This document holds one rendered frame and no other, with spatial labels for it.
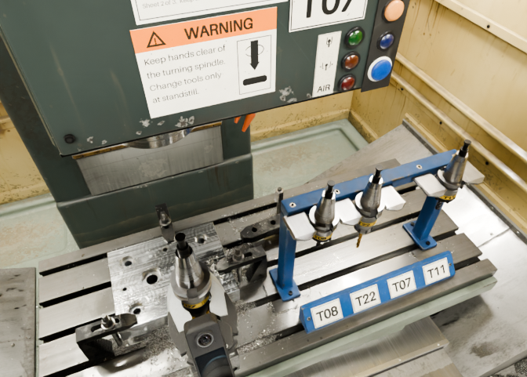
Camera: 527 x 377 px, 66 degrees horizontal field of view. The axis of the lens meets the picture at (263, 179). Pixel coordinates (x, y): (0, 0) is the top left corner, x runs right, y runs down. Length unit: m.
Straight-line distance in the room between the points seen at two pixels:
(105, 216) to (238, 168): 0.50
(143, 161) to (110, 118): 0.89
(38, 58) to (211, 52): 0.17
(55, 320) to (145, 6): 0.93
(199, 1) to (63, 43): 0.14
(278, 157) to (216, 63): 1.49
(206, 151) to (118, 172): 0.29
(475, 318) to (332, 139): 1.08
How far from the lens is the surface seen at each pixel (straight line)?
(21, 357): 1.51
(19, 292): 1.64
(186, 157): 1.40
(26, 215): 1.96
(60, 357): 1.16
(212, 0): 0.45
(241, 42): 0.47
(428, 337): 1.35
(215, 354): 0.59
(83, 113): 0.48
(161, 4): 0.44
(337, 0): 0.50
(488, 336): 1.41
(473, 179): 1.06
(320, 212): 0.84
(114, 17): 0.44
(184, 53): 0.46
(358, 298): 1.10
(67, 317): 1.20
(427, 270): 1.19
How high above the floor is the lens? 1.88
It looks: 45 degrees down
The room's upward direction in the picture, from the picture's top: straight up
